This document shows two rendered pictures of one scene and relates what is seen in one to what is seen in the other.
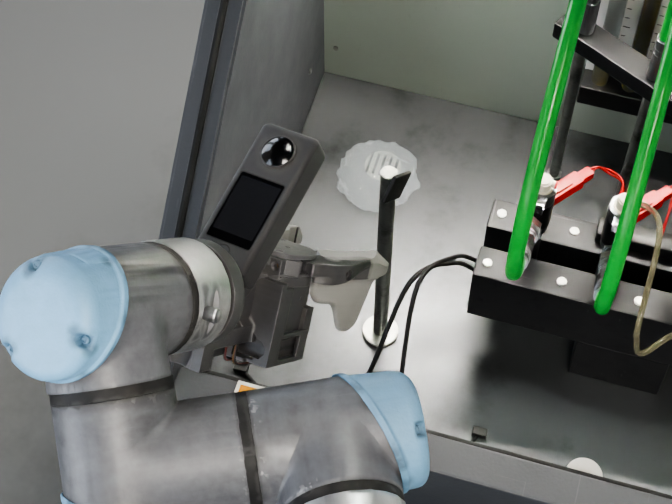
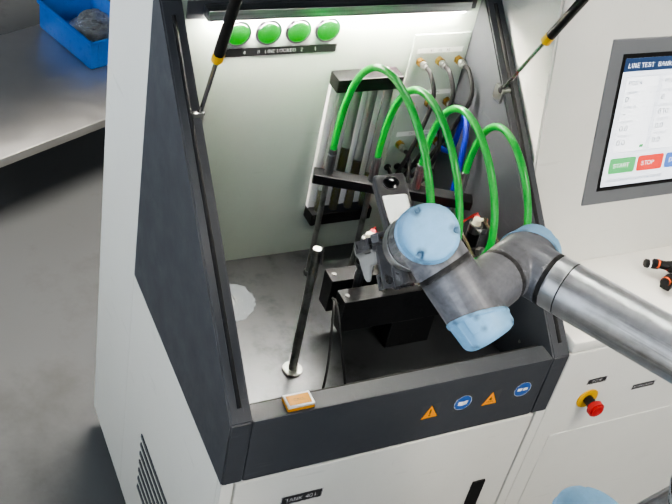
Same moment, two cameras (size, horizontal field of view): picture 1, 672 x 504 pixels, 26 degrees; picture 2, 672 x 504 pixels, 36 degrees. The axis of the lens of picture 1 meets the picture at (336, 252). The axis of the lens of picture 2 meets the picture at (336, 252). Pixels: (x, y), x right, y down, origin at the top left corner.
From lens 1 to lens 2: 1.01 m
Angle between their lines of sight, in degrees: 37
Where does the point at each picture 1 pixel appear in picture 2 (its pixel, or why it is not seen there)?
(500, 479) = (425, 380)
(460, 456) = (401, 380)
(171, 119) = not seen: outside the picture
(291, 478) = (534, 268)
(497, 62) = (259, 223)
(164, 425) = (481, 267)
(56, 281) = (434, 210)
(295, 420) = (519, 247)
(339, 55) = not seen: hidden behind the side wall
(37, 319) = (431, 231)
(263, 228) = not seen: hidden behind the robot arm
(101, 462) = (476, 287)
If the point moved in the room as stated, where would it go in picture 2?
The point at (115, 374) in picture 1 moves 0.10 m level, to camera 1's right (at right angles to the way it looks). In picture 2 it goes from (461, 248) to (514, 224)
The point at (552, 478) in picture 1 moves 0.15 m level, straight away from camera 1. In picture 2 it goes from (444, 370) to (412, 315)
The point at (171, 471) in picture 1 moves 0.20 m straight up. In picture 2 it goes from (499, 281) to (547, 148)
